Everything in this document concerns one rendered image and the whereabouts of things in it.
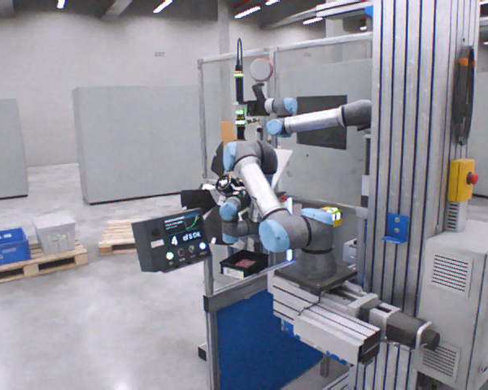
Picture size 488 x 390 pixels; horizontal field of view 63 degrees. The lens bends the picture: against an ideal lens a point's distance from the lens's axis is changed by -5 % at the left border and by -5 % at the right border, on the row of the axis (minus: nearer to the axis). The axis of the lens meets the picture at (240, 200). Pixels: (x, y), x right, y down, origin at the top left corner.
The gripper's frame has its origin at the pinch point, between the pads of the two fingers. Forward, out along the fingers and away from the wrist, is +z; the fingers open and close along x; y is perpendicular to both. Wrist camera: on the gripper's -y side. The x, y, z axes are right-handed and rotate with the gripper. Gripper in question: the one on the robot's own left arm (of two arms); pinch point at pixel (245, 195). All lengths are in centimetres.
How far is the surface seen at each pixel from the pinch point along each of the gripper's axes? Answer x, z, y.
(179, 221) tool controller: -6, -68, 12
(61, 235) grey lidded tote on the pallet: 58, 162, 239
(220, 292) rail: 32, -50, 6
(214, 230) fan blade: 17.2, -2.7, 18.8
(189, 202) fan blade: 5.9, 22.1, 39.2
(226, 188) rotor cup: -3.2, 8.4, 11.6
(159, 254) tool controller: 3, -78, 18
